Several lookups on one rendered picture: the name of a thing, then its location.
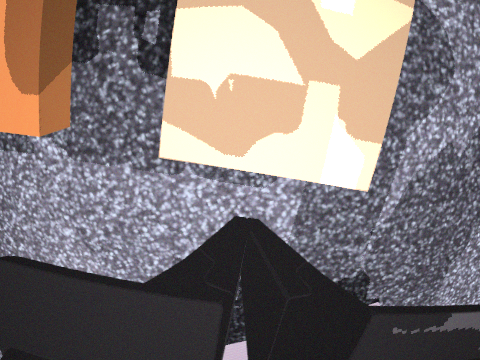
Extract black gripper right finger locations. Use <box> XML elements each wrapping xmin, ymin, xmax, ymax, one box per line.
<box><xmin>240</xmin><ymin>217</ymin><xmax>480</xmax><ymax>360</ymax></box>

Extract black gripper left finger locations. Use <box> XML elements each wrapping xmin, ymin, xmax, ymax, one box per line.
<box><xmin>0</xmin><ymin>216</ymin><xmax>248</xmax><ymax>360</ymax></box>

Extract orange square block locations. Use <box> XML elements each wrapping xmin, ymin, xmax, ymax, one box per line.
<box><xmin>0</xmin><ymin>0</ymin><xmax>77</xmax><ymax>137</ymax></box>

